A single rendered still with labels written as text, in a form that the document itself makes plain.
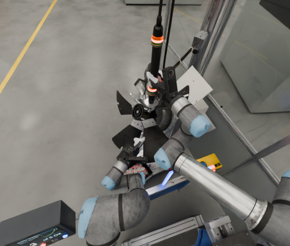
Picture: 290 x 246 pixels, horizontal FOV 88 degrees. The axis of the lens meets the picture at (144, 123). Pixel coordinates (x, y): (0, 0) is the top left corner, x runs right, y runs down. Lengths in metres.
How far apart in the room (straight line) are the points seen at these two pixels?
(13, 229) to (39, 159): 1.67
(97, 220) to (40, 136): 2.28
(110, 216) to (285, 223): 0.47
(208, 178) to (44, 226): 0.71
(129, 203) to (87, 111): 2.29
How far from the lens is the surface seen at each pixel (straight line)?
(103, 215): 0.57
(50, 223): 0.88
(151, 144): 0.96
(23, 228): 0.94
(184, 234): 1.90
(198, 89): 1.13
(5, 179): 2.71
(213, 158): 1.15
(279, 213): 0.57
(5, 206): 2.58
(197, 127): 0.55
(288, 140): 1.23
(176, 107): 0.59
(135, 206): 0.57
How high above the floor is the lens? 2.05
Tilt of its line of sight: 57 degrees down
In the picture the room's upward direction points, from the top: 3 degrees clockwise
